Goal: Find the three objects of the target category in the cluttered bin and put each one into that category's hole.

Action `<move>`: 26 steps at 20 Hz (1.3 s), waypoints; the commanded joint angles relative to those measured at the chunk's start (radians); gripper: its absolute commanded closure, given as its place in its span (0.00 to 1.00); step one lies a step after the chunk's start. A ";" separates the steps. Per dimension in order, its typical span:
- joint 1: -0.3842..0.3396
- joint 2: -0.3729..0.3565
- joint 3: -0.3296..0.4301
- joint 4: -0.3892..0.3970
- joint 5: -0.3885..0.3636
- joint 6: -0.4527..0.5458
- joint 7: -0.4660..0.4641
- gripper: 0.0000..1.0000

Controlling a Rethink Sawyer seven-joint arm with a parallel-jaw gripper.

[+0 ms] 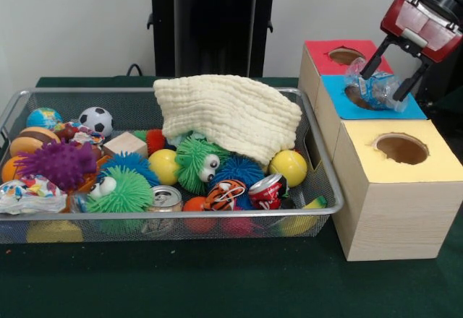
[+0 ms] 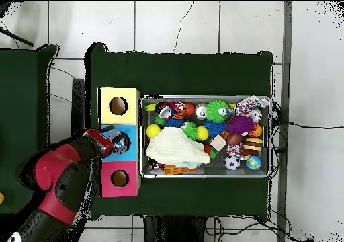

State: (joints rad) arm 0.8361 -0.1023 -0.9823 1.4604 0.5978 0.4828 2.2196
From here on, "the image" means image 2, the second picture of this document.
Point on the clear plastic bottle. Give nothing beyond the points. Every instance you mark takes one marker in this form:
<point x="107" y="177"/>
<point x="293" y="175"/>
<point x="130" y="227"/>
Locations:
<point x="119" y="142"/>

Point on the cream knitted cloth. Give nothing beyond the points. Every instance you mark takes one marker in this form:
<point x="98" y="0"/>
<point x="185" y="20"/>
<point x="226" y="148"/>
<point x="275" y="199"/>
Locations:
<point x="174" y="146"/>

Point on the green spiky ball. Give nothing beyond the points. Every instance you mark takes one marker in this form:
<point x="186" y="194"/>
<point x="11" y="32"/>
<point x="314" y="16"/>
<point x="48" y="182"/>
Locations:
<point x="190" y="130"/>
<point x="216" y="111"/>

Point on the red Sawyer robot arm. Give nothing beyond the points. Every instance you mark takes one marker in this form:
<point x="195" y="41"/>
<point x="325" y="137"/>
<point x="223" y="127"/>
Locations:
<point x="53" y="166"/>

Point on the wooden box with three holes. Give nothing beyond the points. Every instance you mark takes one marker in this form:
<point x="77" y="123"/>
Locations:
<point x="129" y="113"/>

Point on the clear mesh bin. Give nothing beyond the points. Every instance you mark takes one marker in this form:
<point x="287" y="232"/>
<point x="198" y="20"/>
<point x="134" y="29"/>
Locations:
<point x="250" y="173"/>

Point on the black stand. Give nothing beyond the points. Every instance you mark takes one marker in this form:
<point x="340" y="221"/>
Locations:
<point x="78" y="105"/>

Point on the yellow ball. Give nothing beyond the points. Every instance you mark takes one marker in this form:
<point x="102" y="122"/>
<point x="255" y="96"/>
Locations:
<point x="153" y="131"/>

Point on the dark green side tablecloth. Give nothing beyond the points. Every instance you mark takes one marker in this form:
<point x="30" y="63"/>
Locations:
<point x="21" y="105"/>

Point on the wooden cube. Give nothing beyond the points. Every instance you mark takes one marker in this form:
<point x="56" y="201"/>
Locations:
<point x="218" y="143"/>

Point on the small yellow object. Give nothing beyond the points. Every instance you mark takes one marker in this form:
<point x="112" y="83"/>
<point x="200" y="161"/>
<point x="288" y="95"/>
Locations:
<point x="1" y="198"/>

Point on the black rod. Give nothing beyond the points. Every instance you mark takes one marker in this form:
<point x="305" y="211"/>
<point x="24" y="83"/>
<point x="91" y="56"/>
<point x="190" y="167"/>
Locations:
<point x="18" y="38"/>

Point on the small soccer ball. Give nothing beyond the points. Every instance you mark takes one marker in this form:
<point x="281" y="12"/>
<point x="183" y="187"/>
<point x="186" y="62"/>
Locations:
<point x="232" y="162"/>

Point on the purple spiky ball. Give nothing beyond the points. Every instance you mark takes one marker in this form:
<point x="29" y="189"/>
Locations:
<point x="240" y="125"/>

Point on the burger toy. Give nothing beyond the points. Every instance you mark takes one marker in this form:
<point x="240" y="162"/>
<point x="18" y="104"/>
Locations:
<point x="252" y="143"/>

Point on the globe ball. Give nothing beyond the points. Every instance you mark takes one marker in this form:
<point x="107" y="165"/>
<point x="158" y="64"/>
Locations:
<point x="254" y="163"/>

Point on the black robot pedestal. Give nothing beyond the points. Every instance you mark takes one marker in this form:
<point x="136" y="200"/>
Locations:
<point x="166" y="231"/>

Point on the grey metal rail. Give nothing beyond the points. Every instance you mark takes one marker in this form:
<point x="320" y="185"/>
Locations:
<point x="287" y="64"/>

